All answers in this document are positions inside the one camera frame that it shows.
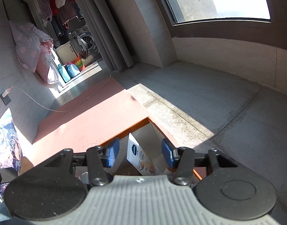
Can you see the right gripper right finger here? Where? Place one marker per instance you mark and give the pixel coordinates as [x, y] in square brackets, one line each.
[170, 153]

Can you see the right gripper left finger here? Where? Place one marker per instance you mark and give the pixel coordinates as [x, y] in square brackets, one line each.
[109, 153]

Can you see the white tube bottle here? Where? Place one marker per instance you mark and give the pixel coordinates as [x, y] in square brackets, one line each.
[139, 159]

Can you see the orange storage box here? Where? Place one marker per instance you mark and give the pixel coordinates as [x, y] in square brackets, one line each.
[149, 137]

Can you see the brown sock foot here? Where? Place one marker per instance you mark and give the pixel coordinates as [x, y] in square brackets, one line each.
[26, 165]

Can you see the anime print pillow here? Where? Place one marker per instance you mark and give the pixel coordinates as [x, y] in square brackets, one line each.
[10, 148]

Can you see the pink floor mat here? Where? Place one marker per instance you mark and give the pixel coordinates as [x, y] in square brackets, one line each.
[101, 112]

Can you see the blue detergent bottle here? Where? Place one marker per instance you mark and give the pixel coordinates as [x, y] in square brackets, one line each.
[68, 71]

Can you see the rainbow striped bag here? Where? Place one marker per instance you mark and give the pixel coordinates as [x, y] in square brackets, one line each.
[79, 63]

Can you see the washing machine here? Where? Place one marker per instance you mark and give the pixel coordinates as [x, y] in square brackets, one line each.
[82, 43]

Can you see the pink bedding pile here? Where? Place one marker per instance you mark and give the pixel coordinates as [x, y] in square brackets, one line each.
[33, 49]

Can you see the grey curtain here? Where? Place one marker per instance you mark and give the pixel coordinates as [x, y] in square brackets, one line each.
[106, 34]

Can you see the hanging laundry clothes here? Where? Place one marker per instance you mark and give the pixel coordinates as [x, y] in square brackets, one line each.
[64, 10]

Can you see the wall socket with charger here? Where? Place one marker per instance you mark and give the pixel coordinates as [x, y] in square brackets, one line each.
[5, 96]

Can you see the dark window frame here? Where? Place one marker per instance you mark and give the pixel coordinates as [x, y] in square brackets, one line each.
[259, 21]

